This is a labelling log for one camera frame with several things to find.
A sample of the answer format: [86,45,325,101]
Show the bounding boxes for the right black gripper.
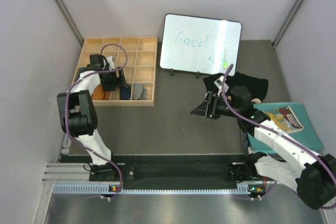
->
[191,92,241,120]

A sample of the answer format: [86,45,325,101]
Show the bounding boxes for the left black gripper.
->
[101,67,128,91]

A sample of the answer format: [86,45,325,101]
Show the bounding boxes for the navy blue white underwear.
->
[120,84,131,100]

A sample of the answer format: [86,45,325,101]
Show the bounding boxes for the grey underwear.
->
[133,83,147,100]

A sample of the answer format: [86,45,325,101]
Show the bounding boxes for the black underwear beige waistband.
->
[203,72,268,102]

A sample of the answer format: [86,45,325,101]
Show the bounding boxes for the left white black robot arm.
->
[57,54,122,181]

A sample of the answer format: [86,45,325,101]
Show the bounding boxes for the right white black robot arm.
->
[191,86,335,210]

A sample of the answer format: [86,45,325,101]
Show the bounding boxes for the wooden compartment tray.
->
[73,37,158,106]

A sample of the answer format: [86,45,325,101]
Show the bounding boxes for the rolled orange cloth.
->
[91,85,110,101]

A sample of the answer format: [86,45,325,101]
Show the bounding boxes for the green marker pen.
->
[223,48,228,69]

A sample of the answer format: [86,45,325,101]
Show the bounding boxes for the small whiteboard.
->
[160,14,242,76]

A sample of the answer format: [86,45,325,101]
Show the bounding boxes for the yellow paperback book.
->
[263,106,304,134]

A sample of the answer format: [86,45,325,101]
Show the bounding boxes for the teal folder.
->
[247,102,323,155]

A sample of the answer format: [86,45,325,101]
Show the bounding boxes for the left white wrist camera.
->
[106,56,116,70]

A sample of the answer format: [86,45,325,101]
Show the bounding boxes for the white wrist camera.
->
[214,76,225,89]
[106,56,116,70]

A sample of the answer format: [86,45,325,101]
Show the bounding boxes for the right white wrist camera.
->
[214,76,225,89]

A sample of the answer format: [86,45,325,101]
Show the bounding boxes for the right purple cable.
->
[219,63,336,210]

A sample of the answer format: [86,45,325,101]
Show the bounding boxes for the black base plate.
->
[89,161,276,183]

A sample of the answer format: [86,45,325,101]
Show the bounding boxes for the white slotted cable duct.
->
[52,183,266,195]

